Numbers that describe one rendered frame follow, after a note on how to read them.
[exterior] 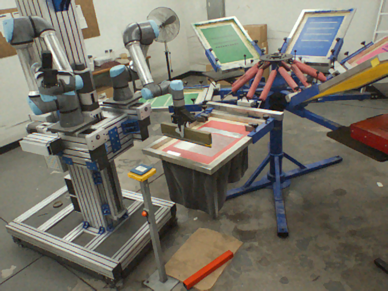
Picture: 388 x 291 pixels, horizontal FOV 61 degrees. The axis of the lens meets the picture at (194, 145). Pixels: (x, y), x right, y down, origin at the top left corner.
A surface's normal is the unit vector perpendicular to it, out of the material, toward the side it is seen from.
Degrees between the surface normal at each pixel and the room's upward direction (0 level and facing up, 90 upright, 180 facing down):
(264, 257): 0
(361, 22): 90
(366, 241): 0
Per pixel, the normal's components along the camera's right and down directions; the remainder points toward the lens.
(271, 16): -0.61, 0.40
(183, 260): -0.11, -0.90
